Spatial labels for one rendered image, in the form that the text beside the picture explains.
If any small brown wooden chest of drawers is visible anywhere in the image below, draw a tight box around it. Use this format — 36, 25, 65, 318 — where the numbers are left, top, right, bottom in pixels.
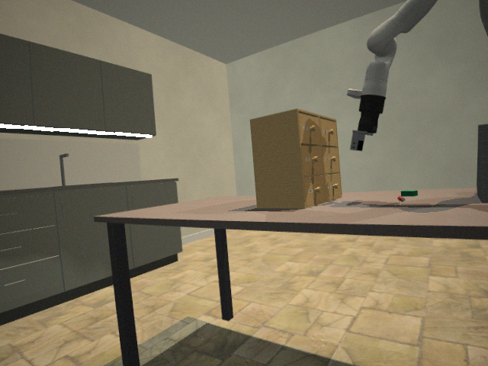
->
250, 109, 342, 209

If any wooden drawer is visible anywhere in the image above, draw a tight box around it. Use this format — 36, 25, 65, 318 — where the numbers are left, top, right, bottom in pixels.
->
323, 147, 339, 172
298, 113, 321, 143
320, 118, 338, 145
324, 174, 342, 200
303, 175, 325, 206
301, 146, 323, 174

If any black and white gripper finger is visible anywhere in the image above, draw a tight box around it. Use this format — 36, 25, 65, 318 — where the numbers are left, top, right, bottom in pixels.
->
350, 130, 368, 151
357, 133, 373, 151

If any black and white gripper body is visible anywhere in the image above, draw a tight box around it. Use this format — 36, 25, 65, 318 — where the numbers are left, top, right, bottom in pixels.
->
347, 79, 387, 133

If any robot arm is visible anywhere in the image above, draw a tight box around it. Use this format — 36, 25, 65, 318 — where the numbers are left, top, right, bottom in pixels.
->
365, 0, 488, 82

